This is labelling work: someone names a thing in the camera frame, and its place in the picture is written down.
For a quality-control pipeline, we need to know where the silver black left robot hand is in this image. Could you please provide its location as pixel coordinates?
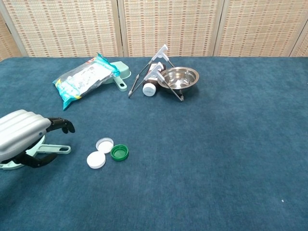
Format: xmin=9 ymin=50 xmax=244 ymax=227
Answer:
xmin=0 ymin=109 xmax=76 ymax=169

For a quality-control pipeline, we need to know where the green object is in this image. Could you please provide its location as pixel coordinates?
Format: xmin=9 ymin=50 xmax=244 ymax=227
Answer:
xmin=0 ymin=134 xmax=72 ymax=171

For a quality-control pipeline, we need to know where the woven bamboo screen panel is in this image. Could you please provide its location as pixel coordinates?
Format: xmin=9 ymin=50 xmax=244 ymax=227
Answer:
xmin=117 ymin=0 xmax=225 ymax=58
xmin=288 ymin=24 xmax=308 ymax=58
xmin=213 ymin=0 xmax=308 ymax=58
xmin=0 ymin=14 xmax=24 ymax=61
xmin=0 ymin=0 xmax=124 ymax=58

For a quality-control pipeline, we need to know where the green plastic bottle cap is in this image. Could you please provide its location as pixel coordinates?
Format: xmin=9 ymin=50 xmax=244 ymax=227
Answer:
xmin=110 ymin=144 xmax=129 ymax=161

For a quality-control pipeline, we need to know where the stainless steel bowl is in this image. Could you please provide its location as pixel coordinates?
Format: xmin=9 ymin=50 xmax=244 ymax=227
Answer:
xmin=157 ymin=67 xmax=200 ymax=95

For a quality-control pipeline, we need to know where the light green dustpan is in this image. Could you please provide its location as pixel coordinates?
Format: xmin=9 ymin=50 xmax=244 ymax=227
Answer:
xmin=103 ymin=61 xmax=132 ymax=91

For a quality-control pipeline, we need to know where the wet wipes plastic pack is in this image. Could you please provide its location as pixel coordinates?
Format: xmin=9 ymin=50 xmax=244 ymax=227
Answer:
xmin=52 ymin=52 xmax=120 ymax=111

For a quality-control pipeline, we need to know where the white plastic bottle cap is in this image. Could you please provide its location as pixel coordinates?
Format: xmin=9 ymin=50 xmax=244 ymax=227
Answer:
xmin=95 ymin=137 xmax=115 ymax=154
xmin=87 ymin=151 xmax=107 ymax=169

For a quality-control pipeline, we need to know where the blue table cloth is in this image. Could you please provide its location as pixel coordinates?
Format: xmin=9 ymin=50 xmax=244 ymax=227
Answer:
xmin=0 ymin=56 xmax=308 ymax=231

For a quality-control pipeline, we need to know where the small milk carton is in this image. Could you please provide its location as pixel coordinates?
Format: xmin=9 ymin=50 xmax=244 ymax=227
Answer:
xmin=142 ymin=63 xmax=167 ymax=97

